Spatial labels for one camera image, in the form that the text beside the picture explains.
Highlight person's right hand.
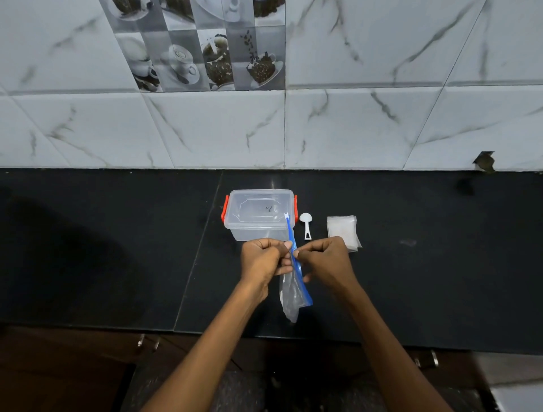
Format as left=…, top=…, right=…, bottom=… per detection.
left=293, top=235, right=362, bottom=295

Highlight clear plastic container red latches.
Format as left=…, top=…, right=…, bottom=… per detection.
left=220, top=189, right=299, bottom=243

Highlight person's left hand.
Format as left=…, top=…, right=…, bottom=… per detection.
left=240, top=238, right=294, bottom=303

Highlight dark wooden cabinet door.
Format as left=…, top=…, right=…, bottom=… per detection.
left=0, top=325, right=141, bottom=412

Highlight person's left forearm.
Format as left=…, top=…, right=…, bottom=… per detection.
left=141, top=278, right=272, bottom=412

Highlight stack of small clear bags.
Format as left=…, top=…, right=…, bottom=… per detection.
left=326, top=215, right=363, bottom=253

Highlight person's right forearm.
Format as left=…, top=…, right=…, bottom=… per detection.
left=333, top=276, right=454, bottom=412

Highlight clear zip bag blue slider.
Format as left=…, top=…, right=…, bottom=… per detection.
left=279, top=211, right=314, bottom=323

